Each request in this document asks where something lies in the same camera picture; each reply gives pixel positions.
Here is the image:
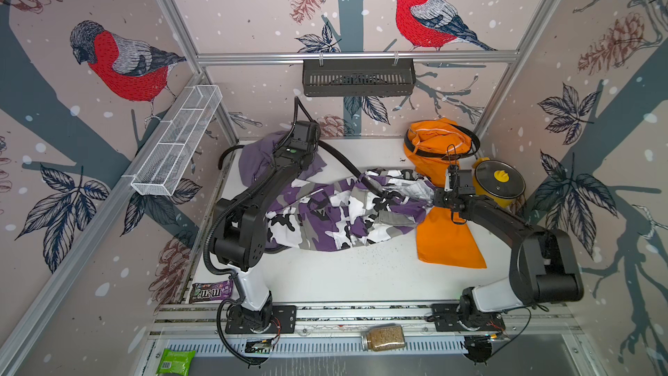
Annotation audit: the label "black belt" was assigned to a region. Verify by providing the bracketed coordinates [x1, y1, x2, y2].
[404, 123, 480, 161]
[318, 140, 384, 197]
[217, 144, 245, 171]

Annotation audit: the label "lilac purple trousers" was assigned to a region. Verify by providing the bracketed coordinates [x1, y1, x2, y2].
[238, 132, 326, 187]

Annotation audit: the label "orange trousers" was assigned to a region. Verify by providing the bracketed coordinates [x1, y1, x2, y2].
[404, 118, 486, 269]

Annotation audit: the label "purple camouflage trousers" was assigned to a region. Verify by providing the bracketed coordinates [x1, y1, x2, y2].
[265, 169, 435, 252]

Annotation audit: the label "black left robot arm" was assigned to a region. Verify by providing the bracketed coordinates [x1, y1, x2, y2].
[203, 97, 320, 367]

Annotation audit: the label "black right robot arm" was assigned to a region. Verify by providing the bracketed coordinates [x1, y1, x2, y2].
[434, 165, 584, 327]

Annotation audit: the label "yellow cooking pot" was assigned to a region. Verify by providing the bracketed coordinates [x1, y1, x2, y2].
[469, 156, 527, 209]

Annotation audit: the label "jar of brown grains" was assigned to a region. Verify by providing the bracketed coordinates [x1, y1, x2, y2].
[362, 324, 406, 352]

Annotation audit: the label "purple candy packet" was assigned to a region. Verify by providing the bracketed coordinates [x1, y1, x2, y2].
[189, 280, 234, 304]

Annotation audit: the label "green wipes packet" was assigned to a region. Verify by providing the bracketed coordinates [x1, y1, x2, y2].
[156, 349, 197, 376]

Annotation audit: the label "black hanging wire basket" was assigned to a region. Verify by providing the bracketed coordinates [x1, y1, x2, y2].
[302, 58, 417, 97]

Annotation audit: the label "white wire mesh shelf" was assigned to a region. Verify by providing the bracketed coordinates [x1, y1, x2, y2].
[130, 85, 222, 196]

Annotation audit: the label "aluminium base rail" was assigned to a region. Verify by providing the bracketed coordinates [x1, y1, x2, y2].
[144, 301, 583, 359]

